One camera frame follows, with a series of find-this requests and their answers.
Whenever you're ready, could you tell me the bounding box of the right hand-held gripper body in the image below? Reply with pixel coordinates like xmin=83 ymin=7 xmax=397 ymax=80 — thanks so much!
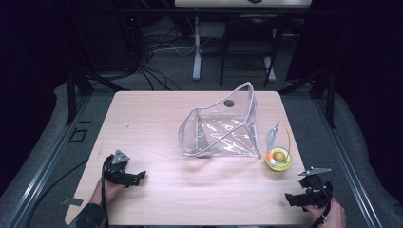
xmin=297 ymin=166 xmax=335 ymax=207

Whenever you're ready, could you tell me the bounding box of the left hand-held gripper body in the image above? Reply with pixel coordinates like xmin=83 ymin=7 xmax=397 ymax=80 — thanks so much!
xmin=102 ymin=149 xmax=134 ymax=186

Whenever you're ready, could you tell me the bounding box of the yellow tape roll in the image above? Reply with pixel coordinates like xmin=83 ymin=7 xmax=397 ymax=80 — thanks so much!
xmin=264 ymin=120 xmax=294 ymax=173

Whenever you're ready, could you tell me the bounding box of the clear plastic zipper bag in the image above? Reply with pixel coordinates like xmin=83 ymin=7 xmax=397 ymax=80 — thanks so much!
xmin=176 ymin=81 xmax=262 ymax=160

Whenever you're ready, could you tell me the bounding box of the person's left hand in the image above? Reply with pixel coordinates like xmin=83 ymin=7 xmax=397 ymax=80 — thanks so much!
xmin=89 ymin=178 xmax=125 ymax=207

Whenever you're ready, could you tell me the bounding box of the person's right hand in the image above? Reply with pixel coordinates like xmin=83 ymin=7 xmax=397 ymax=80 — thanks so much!
xmin=303 ymin=196 xmax=348 ymax=228

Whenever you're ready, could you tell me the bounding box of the grey tape strip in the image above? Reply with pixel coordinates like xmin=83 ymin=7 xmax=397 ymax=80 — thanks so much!
xmin=61 ymin=197 xmax=85 ymax=207

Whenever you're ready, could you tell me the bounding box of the black metal stand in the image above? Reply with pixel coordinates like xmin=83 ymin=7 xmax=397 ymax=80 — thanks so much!
xmin=278 ymin=67 xmax=336 ymax=129
xmin=65 ymin=18 xmax=131 ymax=126

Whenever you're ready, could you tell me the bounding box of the black chair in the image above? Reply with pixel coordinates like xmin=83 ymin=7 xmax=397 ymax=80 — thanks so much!
xmin=219 ymin=14 xmax=288 ymax=88

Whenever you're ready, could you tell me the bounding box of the white desk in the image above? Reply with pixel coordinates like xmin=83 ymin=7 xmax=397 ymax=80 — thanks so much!
xmin=174 ymin=0 xmax=314 ymax=83

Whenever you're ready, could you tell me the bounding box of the right hand-held gripper black cable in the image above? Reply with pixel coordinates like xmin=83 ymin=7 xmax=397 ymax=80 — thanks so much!
xmin=317 ymin=181 xmax=335 ymax=228

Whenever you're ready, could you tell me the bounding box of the aluminium frame rail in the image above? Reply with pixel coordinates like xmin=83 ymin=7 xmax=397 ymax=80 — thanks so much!
xmin=6 ymin=94 xmax=91 ymax=228
xmin=312 ymin=96 xmax=384 ymax=228

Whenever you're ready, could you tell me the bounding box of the black floor cable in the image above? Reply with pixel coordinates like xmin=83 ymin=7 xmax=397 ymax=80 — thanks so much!
xmin=25 ymin=159 xmax=89 ymax=228

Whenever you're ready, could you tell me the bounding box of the bundle of black floor cables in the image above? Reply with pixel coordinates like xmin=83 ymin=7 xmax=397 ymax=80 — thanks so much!
xmin=120 ymin=15 xmax=198 ymax=92

